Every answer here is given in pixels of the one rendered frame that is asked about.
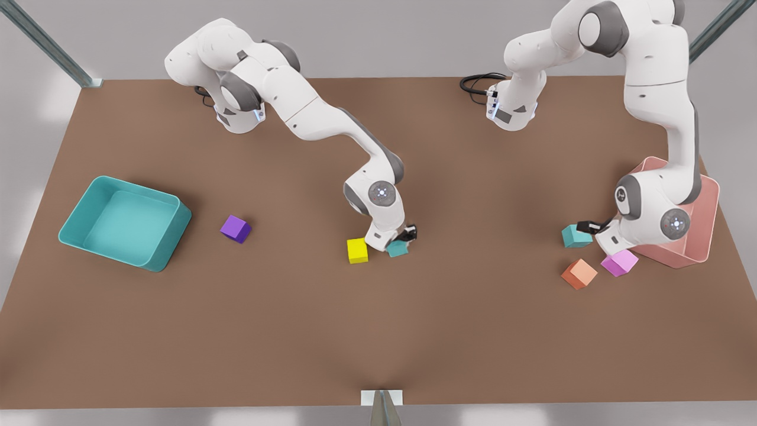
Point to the teal blue cube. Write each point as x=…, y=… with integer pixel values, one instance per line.
x=398, y=249
x=575, y=236

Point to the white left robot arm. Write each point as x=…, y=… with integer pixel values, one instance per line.
x=656, y=89

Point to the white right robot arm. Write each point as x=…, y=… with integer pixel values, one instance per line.
x=307, y=112

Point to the pink cube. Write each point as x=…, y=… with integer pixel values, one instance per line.
x=620, y=262

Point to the orange cube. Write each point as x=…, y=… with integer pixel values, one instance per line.
x=579, y=274

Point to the yellow cube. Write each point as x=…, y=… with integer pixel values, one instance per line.
x=357, y=251

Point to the pink rectangular bin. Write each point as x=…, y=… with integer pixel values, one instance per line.
x=704, y=231

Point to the purple cube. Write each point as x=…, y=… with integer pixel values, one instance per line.
x=235, y=228

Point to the teal rectangular bin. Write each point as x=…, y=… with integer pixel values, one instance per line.
x=125, y=222

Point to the silver frame post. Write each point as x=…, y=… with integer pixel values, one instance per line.
x=47, y=42
x=382, y=408
x=717, y=26

